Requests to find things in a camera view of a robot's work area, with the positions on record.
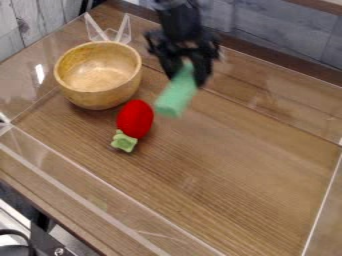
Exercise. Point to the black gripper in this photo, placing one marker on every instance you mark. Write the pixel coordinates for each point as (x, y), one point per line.
(183, 37)

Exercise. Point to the green rectangular stick block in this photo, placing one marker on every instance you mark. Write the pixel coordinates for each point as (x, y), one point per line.
(178, 93)

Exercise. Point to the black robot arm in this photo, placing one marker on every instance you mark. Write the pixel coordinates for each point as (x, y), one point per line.
(182, 38)

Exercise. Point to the brown wooden bowl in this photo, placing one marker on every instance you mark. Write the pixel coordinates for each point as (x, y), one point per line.
(99, 74)

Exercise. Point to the red plush strawberry toy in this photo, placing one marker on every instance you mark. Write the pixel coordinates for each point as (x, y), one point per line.
(134, 122)

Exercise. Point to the black clamp under table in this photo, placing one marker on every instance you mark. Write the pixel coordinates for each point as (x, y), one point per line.
(46, 244)

